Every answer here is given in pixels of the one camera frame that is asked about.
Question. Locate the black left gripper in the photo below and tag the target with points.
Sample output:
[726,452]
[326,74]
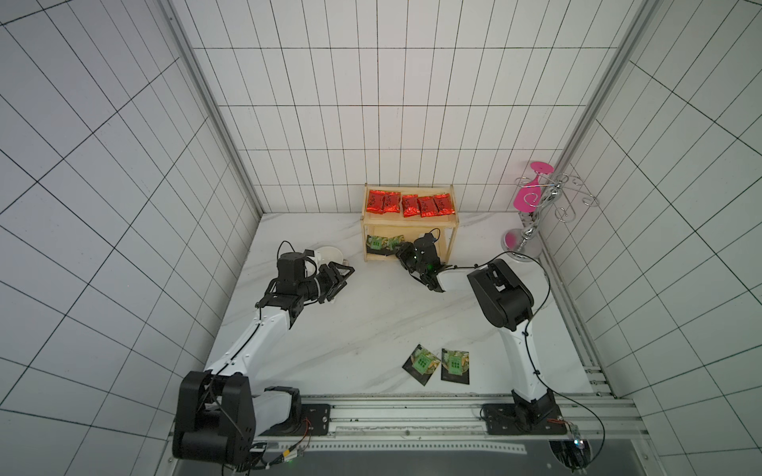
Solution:
[333,279]

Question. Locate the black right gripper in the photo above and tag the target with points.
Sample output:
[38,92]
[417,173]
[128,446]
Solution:
[411,258]

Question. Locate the green tea bag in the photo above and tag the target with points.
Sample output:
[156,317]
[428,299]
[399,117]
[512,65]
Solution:
[421,364]
[455,366]
[376,245]
[392,244]

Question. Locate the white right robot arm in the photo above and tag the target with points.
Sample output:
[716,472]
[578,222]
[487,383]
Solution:
[507,304]

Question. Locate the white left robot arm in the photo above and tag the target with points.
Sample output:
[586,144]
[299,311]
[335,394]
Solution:
[218,418]

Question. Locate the light wooden two-tier shelf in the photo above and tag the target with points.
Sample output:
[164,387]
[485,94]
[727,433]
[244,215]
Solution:
[388,225]

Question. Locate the white ceramic bowl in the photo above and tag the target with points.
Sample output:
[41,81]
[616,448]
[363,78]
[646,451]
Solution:
[331,255]

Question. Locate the chrome cup holder stand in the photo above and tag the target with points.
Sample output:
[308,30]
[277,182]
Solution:
[523,244]

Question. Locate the pink wine glass decoration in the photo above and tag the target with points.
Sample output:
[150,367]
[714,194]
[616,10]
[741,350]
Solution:
[530,193]

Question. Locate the metal base rail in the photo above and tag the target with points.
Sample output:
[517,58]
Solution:
[445,435]

